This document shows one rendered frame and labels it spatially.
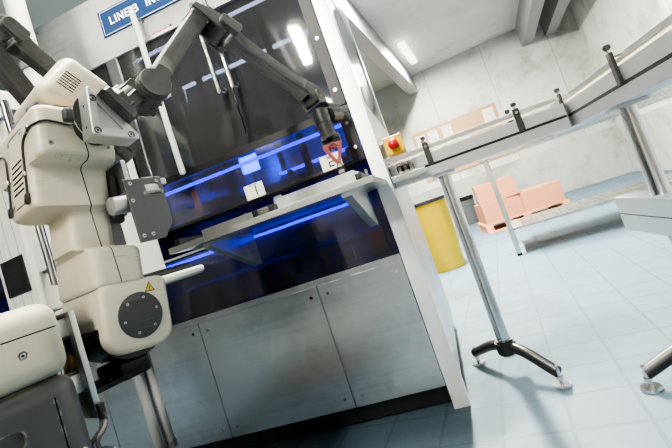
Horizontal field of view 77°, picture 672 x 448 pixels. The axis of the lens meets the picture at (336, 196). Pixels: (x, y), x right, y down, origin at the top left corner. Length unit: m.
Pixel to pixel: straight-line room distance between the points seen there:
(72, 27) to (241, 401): 1.81
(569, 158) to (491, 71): 2.27
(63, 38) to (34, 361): 1.78
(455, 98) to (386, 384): 8.01
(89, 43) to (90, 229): 1.31
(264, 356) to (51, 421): 1.10
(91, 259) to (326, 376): 1.04
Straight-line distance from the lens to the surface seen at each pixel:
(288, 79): 1.48
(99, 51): 2.26
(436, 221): 4.37
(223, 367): 1.95
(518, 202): 6.38
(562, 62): 9.49
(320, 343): 1.76
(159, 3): 2.14
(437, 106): 9.36
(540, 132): 1.77
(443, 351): 1.70
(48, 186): 1.13
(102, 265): 1.09
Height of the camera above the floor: 0.77
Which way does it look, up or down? 4 degrees up
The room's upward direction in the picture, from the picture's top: 19 degrees counter-clockwise
